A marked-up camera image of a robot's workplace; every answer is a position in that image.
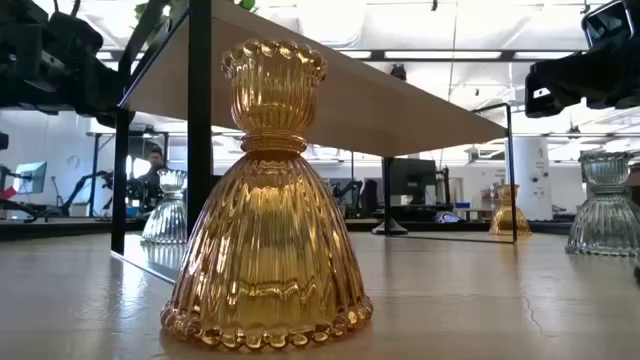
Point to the clear glass candle holder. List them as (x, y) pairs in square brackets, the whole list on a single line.
[(605, 220), (167, 220)]

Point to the green potted plant black pot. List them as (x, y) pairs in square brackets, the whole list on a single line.
[(150, 15)]

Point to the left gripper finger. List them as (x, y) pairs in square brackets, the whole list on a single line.
[(107, 95)]

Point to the white round column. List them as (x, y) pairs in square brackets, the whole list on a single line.
[(532, 175)]

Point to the red storage rack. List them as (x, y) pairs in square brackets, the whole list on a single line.
[(485, 197)]

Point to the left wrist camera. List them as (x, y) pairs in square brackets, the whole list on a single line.
[(75, 32)]

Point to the red and black bar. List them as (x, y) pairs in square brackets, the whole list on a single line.
[(7, 193)]

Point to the wooden shelf riser black legs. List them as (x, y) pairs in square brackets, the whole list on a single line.
[(350, 115)]

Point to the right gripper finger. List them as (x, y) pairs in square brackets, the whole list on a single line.
[(550, 85)]

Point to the black computer monitor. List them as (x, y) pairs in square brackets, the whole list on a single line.
[(412, 180)]

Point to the black aluminium table frame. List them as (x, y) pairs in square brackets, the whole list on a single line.
[(50, 227)]

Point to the lit computer monitor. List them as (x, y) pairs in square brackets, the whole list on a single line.
[(30, 177)]

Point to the black ceiling light rail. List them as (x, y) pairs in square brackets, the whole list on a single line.
[(450, 55)]

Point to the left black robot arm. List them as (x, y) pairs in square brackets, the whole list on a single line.
[(20, 25)]

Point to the amber glass candle holder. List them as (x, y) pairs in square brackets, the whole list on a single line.
[(500, 220), (270, 225)]

